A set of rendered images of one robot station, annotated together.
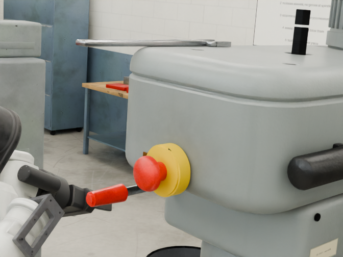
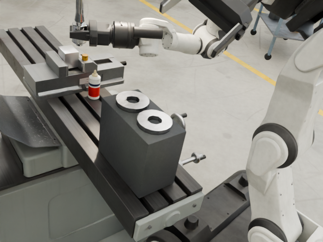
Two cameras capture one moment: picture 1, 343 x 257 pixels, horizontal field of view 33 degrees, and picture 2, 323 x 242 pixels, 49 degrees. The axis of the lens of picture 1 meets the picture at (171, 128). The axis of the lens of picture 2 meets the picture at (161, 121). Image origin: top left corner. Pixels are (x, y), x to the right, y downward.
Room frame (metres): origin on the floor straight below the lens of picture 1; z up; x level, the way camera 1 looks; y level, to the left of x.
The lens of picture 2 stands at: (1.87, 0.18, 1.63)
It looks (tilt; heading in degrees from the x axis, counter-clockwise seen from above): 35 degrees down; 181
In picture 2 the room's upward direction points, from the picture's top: 11 degrees clockwise
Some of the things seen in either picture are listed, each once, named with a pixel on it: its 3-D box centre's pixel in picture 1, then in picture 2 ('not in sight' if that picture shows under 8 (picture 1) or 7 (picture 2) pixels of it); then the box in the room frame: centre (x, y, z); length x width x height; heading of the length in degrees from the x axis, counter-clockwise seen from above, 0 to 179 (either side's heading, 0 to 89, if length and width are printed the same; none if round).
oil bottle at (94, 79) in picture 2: not in sight; (94, 83); (0.80, -0.11, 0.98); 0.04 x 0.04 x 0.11
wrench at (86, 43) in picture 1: (157, 42); not in sight; (0.77, 0.03, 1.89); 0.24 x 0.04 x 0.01; 134
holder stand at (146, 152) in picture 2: not in sight; (139, 139); (1.11, 0.11, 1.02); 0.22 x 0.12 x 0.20; 45
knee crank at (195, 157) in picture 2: not in sight; (189, 160); (0.54, 0.32, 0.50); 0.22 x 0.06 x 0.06; 134
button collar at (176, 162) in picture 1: (167, 170); not in sight; (0.64, 0.00, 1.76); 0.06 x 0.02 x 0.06; 44
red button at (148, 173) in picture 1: (151, 173); not in sight; (0.63, 0.02, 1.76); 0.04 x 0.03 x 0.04; 44
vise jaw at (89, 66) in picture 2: not in sight; (82, 59); (0.71, -0.18, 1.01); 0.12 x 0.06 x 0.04; 43
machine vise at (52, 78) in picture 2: not in sight; (76, 68); (0.72, -0.20, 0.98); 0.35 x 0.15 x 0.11; 133
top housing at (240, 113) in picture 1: (298, 110); not in sight; (0.81, -0.18, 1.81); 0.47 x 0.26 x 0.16; 134
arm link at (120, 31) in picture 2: not in sight; (107, 34); (0.77, -0.08, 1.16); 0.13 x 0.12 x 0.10; 19
